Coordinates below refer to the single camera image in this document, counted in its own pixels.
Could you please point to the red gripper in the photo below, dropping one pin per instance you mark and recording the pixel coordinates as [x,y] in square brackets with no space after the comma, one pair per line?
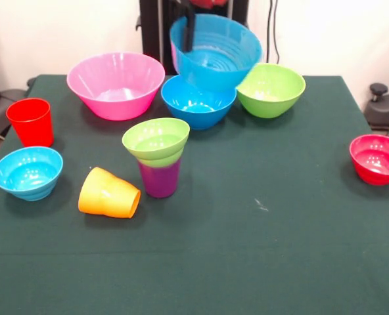
[211,3]

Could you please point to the translucent blue bowl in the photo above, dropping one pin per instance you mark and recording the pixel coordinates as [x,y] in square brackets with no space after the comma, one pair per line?
[220,65]

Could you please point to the small green bowl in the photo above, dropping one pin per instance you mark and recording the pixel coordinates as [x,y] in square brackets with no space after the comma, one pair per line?
[155,144]

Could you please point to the purple cup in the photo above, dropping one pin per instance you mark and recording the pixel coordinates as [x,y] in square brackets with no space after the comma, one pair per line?
[160,180]

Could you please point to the orange cup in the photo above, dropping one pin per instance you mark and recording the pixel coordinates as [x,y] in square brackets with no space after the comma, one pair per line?
[105,197]

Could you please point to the large blue bowl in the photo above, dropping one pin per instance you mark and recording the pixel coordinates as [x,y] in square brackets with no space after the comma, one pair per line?
[197,115]

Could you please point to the large green bowl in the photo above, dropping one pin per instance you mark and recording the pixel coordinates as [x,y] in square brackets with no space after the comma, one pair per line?
[270,101]

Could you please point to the red cup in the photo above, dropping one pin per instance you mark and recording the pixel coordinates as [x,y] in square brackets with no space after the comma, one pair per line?
[32,131]

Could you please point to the black equipment stand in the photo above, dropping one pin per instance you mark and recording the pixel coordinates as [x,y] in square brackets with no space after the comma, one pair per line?
[4,108]

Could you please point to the black knobbed stand base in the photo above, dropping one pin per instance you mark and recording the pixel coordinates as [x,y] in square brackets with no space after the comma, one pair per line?
[383,108]

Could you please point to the dark green table cloth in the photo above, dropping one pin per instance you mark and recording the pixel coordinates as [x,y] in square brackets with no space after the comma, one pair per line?
[194,246]

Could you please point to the small cyan bowl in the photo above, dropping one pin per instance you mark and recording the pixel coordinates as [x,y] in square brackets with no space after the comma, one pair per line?
[27,177]

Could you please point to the small red bowl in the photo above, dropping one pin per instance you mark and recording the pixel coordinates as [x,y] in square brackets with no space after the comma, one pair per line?
[378,164]

